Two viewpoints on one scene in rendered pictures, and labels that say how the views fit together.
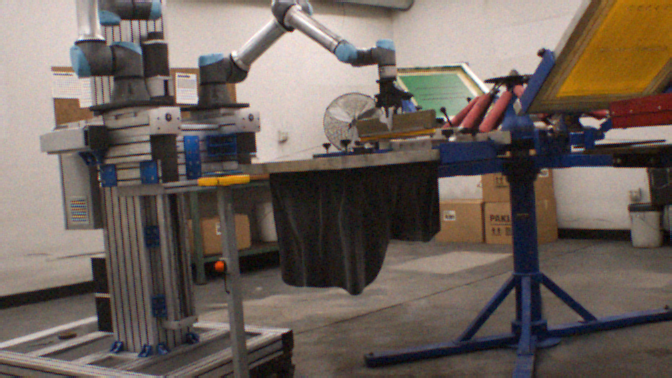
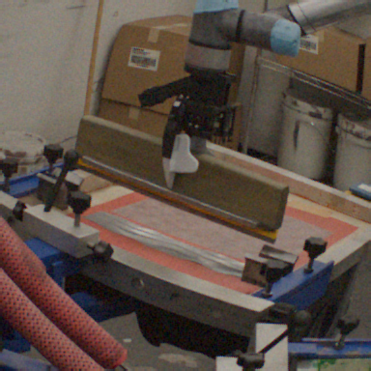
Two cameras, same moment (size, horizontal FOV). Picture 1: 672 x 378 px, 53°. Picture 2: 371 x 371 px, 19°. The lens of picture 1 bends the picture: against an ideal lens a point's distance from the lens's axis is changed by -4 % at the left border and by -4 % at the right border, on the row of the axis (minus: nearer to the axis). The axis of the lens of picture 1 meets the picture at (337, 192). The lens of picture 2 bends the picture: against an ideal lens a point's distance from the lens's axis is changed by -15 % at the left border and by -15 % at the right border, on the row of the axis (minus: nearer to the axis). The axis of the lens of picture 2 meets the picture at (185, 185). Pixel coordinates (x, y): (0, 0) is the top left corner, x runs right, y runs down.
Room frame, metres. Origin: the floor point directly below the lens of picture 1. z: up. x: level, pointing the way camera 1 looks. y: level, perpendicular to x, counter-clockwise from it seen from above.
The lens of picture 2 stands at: (4.66, -0.90, 1.69)
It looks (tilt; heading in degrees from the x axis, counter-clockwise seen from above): 17 degrees down; 160
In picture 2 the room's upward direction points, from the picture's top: 10 degrees clockwise
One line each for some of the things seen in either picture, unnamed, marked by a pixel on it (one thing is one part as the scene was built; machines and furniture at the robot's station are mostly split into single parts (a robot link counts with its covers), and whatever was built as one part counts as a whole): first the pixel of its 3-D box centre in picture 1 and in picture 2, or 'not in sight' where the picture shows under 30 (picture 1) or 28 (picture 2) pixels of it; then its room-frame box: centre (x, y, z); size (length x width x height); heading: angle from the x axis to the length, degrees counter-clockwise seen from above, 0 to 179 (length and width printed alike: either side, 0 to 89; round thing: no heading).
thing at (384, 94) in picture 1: (387, 93); (204, 99); (2.80, -0.23, 1.23); 0.09 x 0.08 x 0.12; 42
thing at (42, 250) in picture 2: not in sight; (38, 261); (3.03, -0.54, 1.02); 0.17 x 0.06 x 0.05; 132
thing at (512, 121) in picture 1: (523, 207); not in sight; (3.36, -0.91, 0.67); 0.39 x 0.39 x 1.35
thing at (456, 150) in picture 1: (462, 151); (26, 196); (2.61, -0.48, 0.98); 0.30 x 0.05 x 0.07; 132
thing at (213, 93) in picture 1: (213, 94); not in sight; (3.05, 0.51, 1.31); 0.15 x 0.15 x 0.10
